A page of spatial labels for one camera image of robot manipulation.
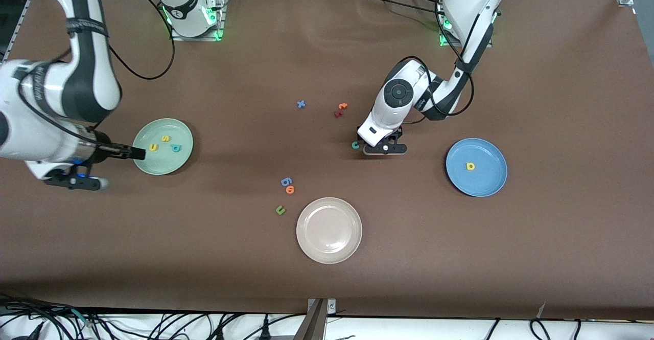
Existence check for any light green plate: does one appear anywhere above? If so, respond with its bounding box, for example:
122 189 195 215
132 119 195 176

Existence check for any blue plate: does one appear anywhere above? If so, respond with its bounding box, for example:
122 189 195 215
446 138 508 197

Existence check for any beige plate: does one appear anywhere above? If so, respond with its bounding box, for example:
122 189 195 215
296 197 363 264

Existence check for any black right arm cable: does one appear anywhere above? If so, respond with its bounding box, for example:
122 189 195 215
106 0 175 81

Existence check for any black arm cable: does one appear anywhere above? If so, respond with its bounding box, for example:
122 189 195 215
404 0 476 118
106 0 175 81

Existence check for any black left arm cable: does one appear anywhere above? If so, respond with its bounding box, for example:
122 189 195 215
404 0 476 118

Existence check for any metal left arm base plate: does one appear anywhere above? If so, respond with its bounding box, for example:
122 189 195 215
438 20 494 48

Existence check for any black table cable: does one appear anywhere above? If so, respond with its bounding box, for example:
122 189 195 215
358 0 445 16

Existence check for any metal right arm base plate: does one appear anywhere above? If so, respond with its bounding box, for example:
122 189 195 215
170 0 226 42

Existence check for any green floor cable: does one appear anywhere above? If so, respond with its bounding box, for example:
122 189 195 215
72 308 98 328

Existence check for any metal table bracket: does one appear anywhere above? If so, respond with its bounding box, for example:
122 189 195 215
292 298 337 340

